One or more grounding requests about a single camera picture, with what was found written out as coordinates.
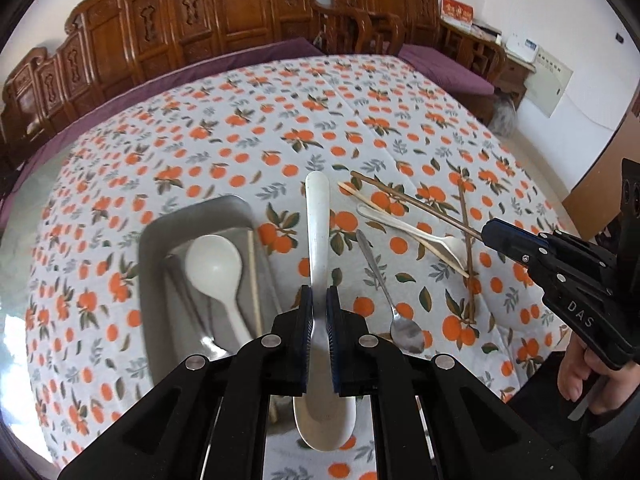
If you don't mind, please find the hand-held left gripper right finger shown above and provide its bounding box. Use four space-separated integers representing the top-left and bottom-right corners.
325 284 582 480

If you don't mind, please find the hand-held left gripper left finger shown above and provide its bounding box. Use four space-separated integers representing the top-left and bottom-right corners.
57 284 316 480

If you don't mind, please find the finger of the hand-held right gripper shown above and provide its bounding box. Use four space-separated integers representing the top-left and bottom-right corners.
482 218 566 286
549 231 621 287

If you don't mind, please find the white plastic spork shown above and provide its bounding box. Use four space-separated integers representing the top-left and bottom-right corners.
356 203 468 263

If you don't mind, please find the light wooden chopstick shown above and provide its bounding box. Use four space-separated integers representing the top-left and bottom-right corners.
246 230 264 336
338 182 471 278

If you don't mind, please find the dark wooden chopstick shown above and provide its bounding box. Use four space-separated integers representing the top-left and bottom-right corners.
349 170 486 238
456 174 478 325

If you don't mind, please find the metal spoon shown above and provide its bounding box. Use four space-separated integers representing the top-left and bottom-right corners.
356 229 426 355

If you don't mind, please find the long white spoon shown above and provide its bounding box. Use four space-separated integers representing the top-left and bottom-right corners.
292 171 357 452

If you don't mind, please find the white round soup spoon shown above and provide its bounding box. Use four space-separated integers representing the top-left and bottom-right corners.
185 234 253 343

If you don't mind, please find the rectangular metal tray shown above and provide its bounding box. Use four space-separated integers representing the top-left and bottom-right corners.
137 194 300 411

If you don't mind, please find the person's right hand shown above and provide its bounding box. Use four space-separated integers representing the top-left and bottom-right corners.
557 342 640 413

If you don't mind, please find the brown wooden board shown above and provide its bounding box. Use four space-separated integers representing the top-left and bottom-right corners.
562 110 640 241

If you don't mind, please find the white plastic bag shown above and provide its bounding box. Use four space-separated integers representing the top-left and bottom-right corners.
487 92 518 136

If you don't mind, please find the wooden side table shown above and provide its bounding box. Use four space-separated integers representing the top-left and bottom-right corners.
492 35 536 106

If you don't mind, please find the short purple seat cushion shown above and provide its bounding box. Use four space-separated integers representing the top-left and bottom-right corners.
397 42 496 97

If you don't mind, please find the white telephone device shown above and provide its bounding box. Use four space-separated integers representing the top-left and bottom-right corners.
507 32 541 63

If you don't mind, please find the white flat box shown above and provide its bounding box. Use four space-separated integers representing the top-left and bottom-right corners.
470 20 503 41

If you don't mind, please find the orange print tablecloth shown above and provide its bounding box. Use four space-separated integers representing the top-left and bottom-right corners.
22 55 561 480

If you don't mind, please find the red gift box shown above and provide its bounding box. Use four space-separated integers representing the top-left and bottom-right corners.
440 0 474 28

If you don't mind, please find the carved wooden sofa bench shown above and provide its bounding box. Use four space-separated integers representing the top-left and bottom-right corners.
0 0 407 171

